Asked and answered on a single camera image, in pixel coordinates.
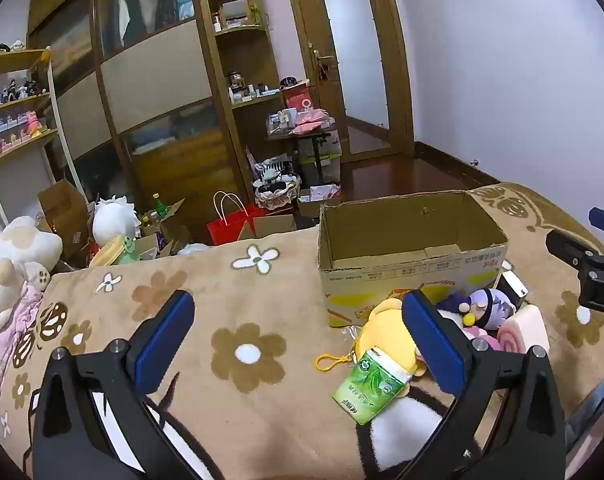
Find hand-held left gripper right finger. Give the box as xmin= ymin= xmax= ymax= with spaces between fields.
xmin=397 ymin=289 xmax=567 ymax=480

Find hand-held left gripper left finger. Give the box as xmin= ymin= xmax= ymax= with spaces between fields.
xmin=32 ymin=289 xmax=203 ymax=480

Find yellow plush toy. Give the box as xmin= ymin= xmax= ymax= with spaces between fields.
xmin=356 ymin=297 xmax=433 ymax=378

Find magenta fluffy plush toy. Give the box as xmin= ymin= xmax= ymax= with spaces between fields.
xmin=464 ymin=326 xmax=502 ymax=352

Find pink cake roll plush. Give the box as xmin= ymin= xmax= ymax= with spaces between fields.
xmin=498 ymin=305 xmax=550 ymax=357

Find purple haired plush doll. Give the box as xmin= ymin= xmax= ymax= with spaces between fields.
xmin=436 ymin=287 xmax=518 ymax=332

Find black white boxy toy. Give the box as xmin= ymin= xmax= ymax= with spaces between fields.
xmin=496 ymin=269 xmax=528 ymax=307

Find green tissue packet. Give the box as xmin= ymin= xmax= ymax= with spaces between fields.
xmin=332 ymin=347 xmax=415 ymax=426

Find green frog toy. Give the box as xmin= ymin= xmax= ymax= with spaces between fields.
xmin=117 ymin=235 xmax=141 ymax=264

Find yellow flat toy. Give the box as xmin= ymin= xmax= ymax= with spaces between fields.
xmin=88 ymin=237 xmax=128 ymax=268

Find cardboard box with bottles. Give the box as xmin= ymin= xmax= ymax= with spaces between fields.
xmin=141 ymin=197 xmax=193 ymax=257

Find red paper bag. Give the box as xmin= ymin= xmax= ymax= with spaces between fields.
xmin=206 ymin=191 xmax=269 ymax=247

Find white spiky plush head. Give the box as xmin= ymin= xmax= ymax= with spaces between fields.
xmin=92 ymin=195 xmax=141 ymax=249

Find brown cardboard sheet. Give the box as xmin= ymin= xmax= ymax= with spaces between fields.
xmin=238 ymin=214 xmax=297 ymax=241

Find tall brown cardboard box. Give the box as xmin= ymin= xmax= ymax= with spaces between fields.
xmin=37 ymin=177 xmax=96 ymax=262

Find pink cloth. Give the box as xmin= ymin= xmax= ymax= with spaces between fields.
xmin=0 ymin=280 xmax=44 ymax=407

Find cream spotted plush animal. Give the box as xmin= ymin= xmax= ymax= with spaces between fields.
xmin=0 ymin=215 xmax=64 ymax=315

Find low cardboard box of papers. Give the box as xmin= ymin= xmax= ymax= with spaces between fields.
xmin=298 ymin=182 xmax=343 ymax=217

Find basket of black white cloths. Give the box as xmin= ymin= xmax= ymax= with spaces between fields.
xmin=252 ymin=157 xmax=303 ymax=209

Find clear storage bin green lid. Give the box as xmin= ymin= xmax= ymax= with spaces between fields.
xmin=297 ymin=130 xmax=343 ymax=187

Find small black leg table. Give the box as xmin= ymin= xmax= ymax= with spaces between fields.
xmin=267 ymin=127 xmax=335 ymax=186

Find wooden sliding door wardrobe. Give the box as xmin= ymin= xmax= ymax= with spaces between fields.
xmin=26 ymin=0 xmax=250 ymax=257

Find pink packets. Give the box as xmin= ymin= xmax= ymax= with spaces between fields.
xmin=289 ymin=107 xmax=335 ymax=136

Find wooden corner shelf unit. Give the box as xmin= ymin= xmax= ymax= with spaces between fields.
xmin=202 ymin=0 xmax=303 ymax=203

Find wooden door with glass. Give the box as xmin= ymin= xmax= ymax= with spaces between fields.
xmin=282 ymin=0 xmax=415 ymax=162

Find row of small figures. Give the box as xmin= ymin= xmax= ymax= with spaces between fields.
xmin=0 ymin=77 xmax=50 ymax=111

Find yellow keychain clip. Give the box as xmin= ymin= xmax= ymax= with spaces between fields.
xmin=316 ymin=354 xmax=357 ymax=374

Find wooden wall shelf rack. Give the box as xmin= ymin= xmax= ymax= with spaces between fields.
xmin=0 ymin=47 xmax=85 ymax=223

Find red box with ring print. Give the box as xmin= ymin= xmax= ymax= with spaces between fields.
xmin=282 ymin=85 xmax=315 ymax=112

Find picture frame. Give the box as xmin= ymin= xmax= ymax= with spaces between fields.
xmin=219 ymin=0 xmax=251 ymax=29

